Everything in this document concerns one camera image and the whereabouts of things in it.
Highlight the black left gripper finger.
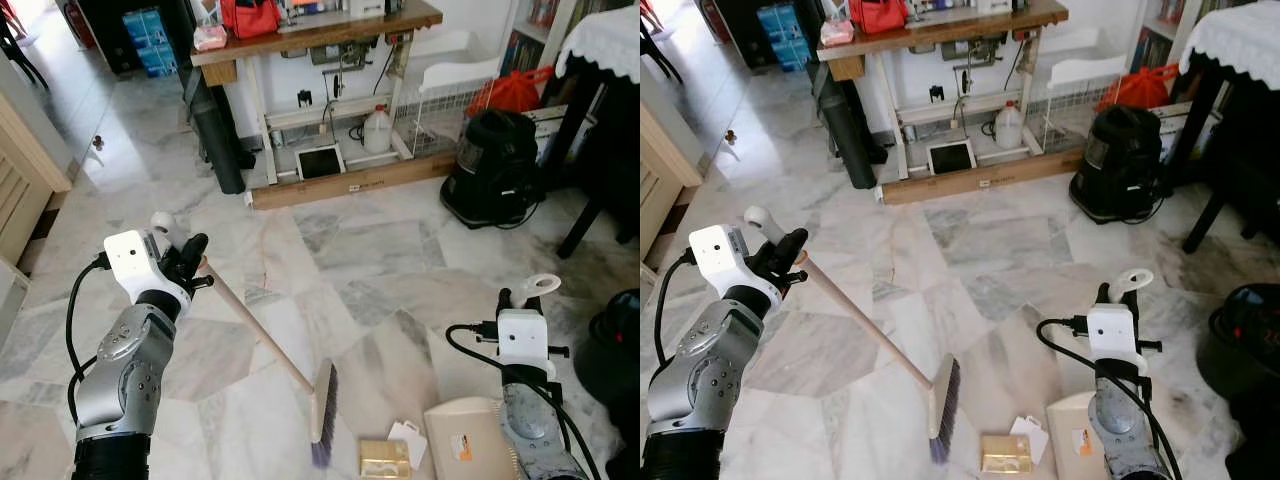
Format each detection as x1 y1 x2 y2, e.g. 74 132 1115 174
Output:
768 228 809 269
176 232 211 273

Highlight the beige dustpan with wooden handle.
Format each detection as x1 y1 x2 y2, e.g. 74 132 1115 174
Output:
423 273 563 480
1045 268 1155 480

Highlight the wooden broom with white cap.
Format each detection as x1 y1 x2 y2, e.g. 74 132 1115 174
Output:
150 211 339 469
743 205 961 463

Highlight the black canister vacuum cleaner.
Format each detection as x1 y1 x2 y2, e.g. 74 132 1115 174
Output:
1068 104 1173 225
440 108 551 229

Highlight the louvred wooden door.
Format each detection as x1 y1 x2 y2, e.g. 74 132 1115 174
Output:
0 90 76 266
640 100 706 266

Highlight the white paper card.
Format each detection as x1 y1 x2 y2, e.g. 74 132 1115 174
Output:
388 420 429 469
1010 415 1049 463

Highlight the sewing machine foot pedal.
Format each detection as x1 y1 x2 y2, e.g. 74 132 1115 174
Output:
296 142 347 183
927 138 978 177

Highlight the black table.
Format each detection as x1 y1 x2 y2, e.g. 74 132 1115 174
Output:
1165 70 1280 256
555 60 641 261

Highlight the small gold box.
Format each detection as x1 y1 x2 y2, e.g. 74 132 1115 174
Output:
360 438 413 479
981 434 1033 474

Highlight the blue cardboard box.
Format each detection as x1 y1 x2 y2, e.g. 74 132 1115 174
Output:
138 42 179 79
756 3 801 41
770 38 809 73
122 8 166 46

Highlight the translucent plastic jug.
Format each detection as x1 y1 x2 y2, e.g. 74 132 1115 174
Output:
362 104 393 154
994 100 1025 150

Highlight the red orange plastic bag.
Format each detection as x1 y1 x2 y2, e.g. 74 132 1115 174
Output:
468 65 556 116
1097 62 1186 111

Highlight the wooden sewing machine table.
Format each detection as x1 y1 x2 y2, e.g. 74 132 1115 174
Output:
817 0 1069 186
190 0 446 191

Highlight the white bookshelf with books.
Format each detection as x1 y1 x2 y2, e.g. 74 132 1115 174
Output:
1130 0 1221 76
505 0 591 76

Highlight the white lace tablecloth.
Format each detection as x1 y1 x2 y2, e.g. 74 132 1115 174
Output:
555 5 641 81
1180 0 1280 93

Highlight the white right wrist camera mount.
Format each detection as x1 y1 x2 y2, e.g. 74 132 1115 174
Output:
1087 303 1141 363
496 308 550 369

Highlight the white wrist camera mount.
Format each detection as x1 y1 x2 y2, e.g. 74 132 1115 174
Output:
103 230 191 309
688 225 781 306
1087 303 1141 363
496 308 550 369

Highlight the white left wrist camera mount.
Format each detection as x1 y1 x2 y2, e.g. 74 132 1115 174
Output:
688 225 781 306
103 230 191 309

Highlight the white wire rack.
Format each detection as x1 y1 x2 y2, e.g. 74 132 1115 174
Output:
1040 55 1131 153
410 58 501 159

